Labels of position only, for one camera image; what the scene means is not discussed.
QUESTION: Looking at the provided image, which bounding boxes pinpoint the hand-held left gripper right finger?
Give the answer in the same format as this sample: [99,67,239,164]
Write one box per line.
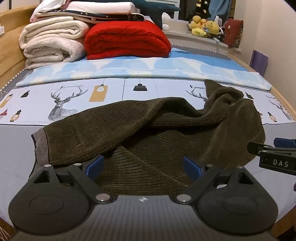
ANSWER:
[173,156,258,205]

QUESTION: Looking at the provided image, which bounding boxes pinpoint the yellow duck plush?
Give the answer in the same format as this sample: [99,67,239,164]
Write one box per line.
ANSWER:
[189,15,207,29]

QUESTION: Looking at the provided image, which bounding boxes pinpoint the black and white plush toy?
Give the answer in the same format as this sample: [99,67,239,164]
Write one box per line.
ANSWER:
[216,26,226,42]

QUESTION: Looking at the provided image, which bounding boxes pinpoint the yellow flat plush toy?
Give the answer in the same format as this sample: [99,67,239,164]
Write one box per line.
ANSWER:
[191,28,208,38]

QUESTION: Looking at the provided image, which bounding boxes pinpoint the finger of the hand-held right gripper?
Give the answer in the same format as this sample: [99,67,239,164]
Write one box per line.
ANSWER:
[247,142,296,161]
[273,138,296,149]

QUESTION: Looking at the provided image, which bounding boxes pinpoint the red folded blanket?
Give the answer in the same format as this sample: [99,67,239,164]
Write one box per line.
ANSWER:
[84,20,172,60]

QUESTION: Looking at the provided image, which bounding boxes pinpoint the window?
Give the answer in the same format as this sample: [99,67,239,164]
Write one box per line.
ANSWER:
[178,0,211,21]

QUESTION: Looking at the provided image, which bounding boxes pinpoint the white pillow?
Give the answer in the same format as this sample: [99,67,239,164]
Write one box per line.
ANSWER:
[69,1,137,16]

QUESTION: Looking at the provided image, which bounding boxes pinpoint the yellow round plush toy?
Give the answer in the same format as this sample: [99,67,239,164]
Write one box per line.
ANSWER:
[203,20,221,36]

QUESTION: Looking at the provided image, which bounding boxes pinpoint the purple board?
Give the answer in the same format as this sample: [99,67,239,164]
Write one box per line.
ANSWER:
[249,49,269,77]

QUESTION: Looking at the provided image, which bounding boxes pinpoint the light blue patterned sheet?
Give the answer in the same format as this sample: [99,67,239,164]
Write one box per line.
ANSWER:
[15,45,273,91]

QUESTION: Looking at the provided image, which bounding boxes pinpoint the blue curtain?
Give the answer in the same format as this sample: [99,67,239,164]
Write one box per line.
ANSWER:
[208,0,236,21]

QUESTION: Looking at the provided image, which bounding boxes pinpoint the teal shark plush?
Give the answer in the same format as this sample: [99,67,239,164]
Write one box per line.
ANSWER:
[129,0,181,29]

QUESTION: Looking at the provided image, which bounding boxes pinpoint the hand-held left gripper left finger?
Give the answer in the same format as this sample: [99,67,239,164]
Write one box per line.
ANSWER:
[28,155,114,204]

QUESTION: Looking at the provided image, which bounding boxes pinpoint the cream folded blanket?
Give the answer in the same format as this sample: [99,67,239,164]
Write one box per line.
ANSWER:
[19,16,90,49]

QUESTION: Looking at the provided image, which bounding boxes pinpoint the pink and white folded cloth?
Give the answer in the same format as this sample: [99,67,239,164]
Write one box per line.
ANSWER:
[30,0,74,23]

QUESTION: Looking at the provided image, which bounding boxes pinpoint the dark red cushion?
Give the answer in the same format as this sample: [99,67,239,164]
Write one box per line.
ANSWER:
[223,18,244,49]

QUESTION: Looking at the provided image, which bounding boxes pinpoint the white window sill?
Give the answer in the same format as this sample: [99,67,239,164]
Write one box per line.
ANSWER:
[162,20,241,55]

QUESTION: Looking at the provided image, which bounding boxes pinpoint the white fleece folded blanket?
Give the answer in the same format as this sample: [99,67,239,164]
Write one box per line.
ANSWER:
[23,38,86,70]

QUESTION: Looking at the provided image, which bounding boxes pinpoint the dark olive corduroy pants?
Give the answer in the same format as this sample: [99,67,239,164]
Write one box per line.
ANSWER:
[31,79,266,188]

